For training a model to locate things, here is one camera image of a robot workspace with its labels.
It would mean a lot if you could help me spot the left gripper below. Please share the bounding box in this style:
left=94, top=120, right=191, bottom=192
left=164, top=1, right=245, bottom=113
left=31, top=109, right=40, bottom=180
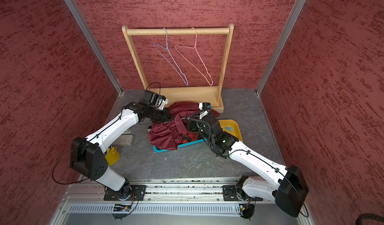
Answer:
left=148, top=106, right=174, bottom=123

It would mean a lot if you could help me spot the maroon satin shirt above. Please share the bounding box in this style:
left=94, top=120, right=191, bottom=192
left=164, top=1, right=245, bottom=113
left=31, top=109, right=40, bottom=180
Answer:
left=148, top=102, right=200, bottom=150

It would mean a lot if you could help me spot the blue wire hanger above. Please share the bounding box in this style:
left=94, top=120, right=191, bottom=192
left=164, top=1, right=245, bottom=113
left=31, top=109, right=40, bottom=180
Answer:
left=154, top=28, right=189, bottom=86

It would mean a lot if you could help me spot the pink wire hanger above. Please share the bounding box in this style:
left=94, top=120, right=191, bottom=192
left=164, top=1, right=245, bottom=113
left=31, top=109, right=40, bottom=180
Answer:
left=175, top=28, right=214, bottom=86

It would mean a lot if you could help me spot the red black plaid shirt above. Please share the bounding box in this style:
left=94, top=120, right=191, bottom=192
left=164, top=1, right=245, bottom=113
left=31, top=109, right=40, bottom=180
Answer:
left=180, top=131, right=200, bottom=145

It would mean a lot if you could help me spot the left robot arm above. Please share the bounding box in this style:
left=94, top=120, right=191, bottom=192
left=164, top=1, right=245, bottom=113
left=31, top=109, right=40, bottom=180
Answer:
left=70, top=90, right=173, bottom=201

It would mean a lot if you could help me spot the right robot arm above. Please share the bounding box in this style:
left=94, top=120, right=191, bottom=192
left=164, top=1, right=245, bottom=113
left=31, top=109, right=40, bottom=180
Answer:
left=186, top=112, right=309, bottom=218

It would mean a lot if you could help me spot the yellow plastic tray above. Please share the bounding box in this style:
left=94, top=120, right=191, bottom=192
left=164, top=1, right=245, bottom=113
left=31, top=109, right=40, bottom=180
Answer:
left=219, top=119, right=243, bottom=141

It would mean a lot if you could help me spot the teal plastic basket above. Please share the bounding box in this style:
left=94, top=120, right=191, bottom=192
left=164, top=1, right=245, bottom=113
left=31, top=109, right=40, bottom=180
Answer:
left=153, top=139, right=206, bottom=153

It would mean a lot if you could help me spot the wooden clothes rack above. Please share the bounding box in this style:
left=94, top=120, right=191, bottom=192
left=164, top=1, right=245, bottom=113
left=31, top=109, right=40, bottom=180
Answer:
left=122, top=24, right=234, bottom=113

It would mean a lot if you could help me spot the grey metal tin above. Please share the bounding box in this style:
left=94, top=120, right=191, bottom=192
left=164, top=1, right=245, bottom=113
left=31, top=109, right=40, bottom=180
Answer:
left=112, top=134, right=134, bottom=146

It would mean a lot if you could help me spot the yellow cup with tools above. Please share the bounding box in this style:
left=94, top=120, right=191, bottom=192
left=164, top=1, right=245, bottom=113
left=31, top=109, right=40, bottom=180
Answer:
left=105, top=146, right=120, bottom=166

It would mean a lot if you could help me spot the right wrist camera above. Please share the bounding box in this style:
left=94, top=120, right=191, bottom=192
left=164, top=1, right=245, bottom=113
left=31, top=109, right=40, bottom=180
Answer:
left=199, top=102, right=212, bottom=120

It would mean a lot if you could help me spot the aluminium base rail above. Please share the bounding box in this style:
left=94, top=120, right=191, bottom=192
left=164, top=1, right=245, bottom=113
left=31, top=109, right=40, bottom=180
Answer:
left=50, top=176, right=307, bottom=217

